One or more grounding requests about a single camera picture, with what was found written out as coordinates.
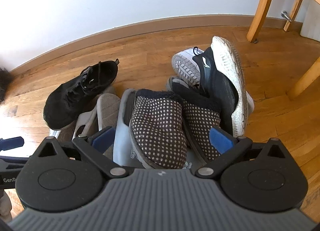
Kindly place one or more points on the navy sneaker with white sole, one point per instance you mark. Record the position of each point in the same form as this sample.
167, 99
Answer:
220, 83

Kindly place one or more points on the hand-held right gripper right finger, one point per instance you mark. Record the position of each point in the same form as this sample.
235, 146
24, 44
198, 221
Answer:
222, 139

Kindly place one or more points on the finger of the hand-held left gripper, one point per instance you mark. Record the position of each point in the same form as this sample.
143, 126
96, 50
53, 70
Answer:
11, 143

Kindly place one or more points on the person's left hand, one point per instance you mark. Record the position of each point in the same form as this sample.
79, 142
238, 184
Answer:
5, 206

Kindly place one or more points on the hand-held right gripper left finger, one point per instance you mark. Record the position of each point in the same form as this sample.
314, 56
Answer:
102, 138

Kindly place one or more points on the metal door stopper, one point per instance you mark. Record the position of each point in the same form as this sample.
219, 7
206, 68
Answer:
285, 15

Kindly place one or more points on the black mesh sneaker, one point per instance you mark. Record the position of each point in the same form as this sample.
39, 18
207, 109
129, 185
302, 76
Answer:
75, 95

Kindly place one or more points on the dotted fleece slipper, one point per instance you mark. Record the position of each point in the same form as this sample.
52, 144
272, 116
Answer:
157, 125
200, 120

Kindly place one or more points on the white purple sneaker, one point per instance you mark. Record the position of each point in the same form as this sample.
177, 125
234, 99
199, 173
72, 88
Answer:
185, 64

